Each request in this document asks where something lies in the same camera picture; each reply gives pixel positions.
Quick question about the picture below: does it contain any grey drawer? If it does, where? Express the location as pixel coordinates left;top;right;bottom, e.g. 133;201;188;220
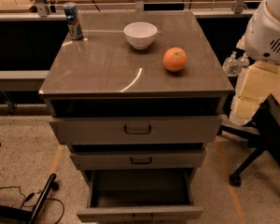
71;149;206;170
77;169;203;223
49;116;222;145

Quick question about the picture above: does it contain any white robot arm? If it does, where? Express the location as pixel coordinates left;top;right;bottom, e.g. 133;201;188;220
229;0;280;125

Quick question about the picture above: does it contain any grey drawer cabinet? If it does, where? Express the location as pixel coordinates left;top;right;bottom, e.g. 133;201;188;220
37;10;235;185

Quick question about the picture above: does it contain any orange fruit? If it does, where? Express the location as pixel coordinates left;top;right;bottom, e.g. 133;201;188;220
162;47;188;72

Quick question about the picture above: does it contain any white ceramic bowl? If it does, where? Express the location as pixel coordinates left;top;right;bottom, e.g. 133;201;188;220
123;21;158;49

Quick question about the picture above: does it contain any left clear sanitizer bottle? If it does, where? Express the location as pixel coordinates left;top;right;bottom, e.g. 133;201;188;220
222;51;237;77

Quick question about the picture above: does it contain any clear sanitizer bottle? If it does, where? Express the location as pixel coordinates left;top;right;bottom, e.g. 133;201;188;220
237;53;249;68
222;51;237;77

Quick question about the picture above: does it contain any blue silver drink can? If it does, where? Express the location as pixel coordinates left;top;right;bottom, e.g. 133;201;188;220
63;2;83;40

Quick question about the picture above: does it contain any right clear sanitizer bottle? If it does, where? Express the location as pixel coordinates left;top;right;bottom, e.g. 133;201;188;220
237;53;249;68

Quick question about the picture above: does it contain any black office chair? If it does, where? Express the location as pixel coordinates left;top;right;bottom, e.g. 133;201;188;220
217;100;280;187

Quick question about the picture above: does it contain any black stand leg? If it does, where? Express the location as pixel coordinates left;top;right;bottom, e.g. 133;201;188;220
0;174;57;224

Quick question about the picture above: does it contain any metal bench rail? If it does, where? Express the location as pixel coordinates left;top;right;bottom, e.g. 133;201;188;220
0;71;49;91

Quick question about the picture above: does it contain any black floor cable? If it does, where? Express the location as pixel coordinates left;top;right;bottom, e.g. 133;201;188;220
0;128;65;224

